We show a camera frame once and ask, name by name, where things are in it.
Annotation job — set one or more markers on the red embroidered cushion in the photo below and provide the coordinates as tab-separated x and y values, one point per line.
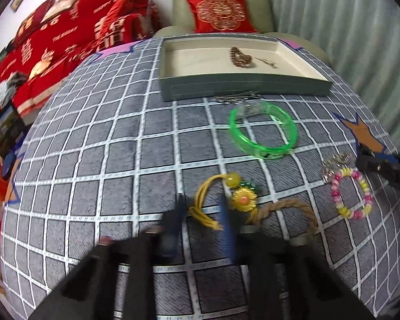
220	11

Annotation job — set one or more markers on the pink star patch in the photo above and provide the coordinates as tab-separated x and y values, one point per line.
291	44
115	48

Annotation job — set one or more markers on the metal lamp pole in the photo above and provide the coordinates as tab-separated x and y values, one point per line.
152	6

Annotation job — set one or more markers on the silver heart pendant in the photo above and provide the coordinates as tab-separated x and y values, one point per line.
330	170

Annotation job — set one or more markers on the pale green curtain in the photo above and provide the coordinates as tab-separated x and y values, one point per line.
336	23

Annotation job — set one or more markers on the wall picture frame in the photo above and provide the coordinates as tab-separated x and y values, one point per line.
17	0

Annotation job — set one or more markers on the red printed blanket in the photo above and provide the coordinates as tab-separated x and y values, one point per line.
86	13

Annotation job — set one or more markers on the dark box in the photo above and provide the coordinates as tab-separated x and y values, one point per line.
5	130

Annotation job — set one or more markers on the printed picture cushion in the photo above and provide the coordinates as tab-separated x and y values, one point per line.
63	5

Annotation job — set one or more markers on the green plastic bangle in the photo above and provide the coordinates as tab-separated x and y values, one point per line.
240	140

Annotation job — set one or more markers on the yellow tassel sunflower charm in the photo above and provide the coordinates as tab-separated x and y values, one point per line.
243	200

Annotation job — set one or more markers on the grey checked tablecloth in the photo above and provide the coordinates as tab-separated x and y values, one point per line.
120	146

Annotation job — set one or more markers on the orange star patch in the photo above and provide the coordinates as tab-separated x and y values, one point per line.
363	135
12	186

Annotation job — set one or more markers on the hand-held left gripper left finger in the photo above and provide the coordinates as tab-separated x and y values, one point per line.
178	221

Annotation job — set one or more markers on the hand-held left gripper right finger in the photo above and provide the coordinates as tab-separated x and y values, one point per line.
227	230

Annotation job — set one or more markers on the grey jewelry tray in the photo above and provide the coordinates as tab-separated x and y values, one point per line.
220	88

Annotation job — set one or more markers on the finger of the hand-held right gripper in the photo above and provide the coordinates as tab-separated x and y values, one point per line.
366	163

